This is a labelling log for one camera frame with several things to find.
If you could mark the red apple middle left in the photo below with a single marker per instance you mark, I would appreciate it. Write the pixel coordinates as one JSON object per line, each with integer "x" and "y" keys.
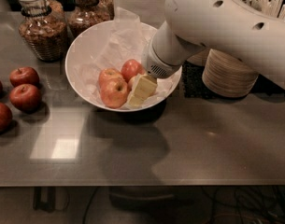
{"x": 26, "y": 98}

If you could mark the glass granola jar right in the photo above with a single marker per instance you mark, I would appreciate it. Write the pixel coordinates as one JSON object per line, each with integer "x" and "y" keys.
{"x": 88, "y": 13}

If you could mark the glass granola jar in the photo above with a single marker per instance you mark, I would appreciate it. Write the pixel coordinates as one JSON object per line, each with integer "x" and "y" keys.
{"x": 88, "y": 13}
{"x": 43, "y": 30}

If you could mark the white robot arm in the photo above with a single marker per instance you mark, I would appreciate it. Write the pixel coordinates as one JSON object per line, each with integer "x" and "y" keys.
{"x": 230, "y": 26}

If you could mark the red apple top left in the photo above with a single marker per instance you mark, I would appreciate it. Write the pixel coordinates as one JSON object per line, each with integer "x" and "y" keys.
{"x": 24, "y": 75}

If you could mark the stack of paper bowls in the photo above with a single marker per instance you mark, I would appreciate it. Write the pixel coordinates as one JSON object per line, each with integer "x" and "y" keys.
{"x": 227, "y": 76}
{"x": 199, "y": 59}

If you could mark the yellow-red apple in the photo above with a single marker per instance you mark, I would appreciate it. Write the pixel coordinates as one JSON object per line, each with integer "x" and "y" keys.
{"x": 114, "y": 92}
{"x": 131, "y": 82}
{"x": 108, "y": 74}

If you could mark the front stack of paper bowls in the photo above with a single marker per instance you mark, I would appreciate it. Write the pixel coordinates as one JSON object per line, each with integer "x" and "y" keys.
{"x": 227, "y": 76}

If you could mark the glass granola jar left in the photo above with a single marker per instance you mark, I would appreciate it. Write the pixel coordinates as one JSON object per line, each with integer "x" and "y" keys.
{"x": 43, "y": 30}

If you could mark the black mat under bowls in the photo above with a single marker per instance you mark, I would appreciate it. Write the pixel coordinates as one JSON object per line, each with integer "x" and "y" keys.
{"x": 193, "y": 84}

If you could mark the red apple bottom left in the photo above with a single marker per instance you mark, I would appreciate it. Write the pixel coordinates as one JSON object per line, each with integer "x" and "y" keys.
{"x": 5, "y": 117}

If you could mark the rear stack of paper bowls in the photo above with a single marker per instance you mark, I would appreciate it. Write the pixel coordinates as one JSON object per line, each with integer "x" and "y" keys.
{"x": 199, "y": 59}

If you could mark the white crumpled paper liner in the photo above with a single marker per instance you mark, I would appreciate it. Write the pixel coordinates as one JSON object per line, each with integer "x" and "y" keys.
{"x": 120, "y": 44}

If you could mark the white bowl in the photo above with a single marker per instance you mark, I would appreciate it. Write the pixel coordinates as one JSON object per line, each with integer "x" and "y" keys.
{"x": 82, "y": 50}

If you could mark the back right red apple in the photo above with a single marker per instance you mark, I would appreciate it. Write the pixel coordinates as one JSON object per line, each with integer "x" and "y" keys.
{"x": 131, "y": 68}

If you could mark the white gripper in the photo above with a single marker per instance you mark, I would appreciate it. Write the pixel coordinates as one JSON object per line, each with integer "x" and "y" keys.
{"x": 156, "y": 63}

